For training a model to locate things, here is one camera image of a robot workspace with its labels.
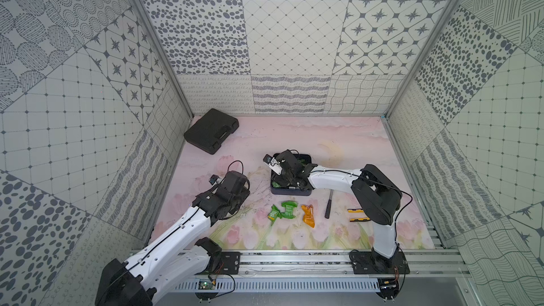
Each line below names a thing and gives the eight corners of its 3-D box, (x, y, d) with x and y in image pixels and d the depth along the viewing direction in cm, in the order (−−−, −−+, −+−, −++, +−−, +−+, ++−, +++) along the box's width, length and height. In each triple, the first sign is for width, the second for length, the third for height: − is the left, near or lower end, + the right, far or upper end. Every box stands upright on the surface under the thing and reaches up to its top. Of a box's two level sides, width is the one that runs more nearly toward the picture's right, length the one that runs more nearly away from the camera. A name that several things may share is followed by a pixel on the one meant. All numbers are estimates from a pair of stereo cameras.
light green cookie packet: (271, 225, 85) (271, 223, 83) (263, 213, 88) (262, 211, 86) (282, 216, 87) (282, 214, 85) (274, 205, 90) (274, 203, 88)
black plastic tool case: (183, 139, 111) (180, 134, 107) (213, 112, 124) (211, 107, 121) (213, 155, 104) (211, 150, 101) (241, 125, 117) (240, 120, 114)
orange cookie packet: (302, 227, 84) (303, 225, 82) (301, 206, 90) (301, 204, 88) (314, 227, 84) (315, 225, 82) (312, 206, 90) (313, 204, 88)
